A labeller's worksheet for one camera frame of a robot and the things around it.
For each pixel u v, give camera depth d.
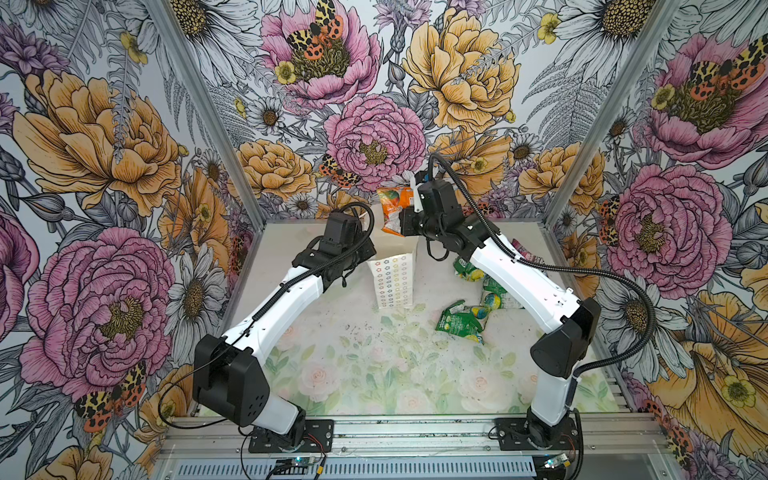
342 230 0.61
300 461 0.71
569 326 0.46
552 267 0.50
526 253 1.02
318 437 0.74
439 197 0.56
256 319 0.46
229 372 0.42
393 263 0.78
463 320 0.89
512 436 0.73
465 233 0.54
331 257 0.58
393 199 0.76
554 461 0.72
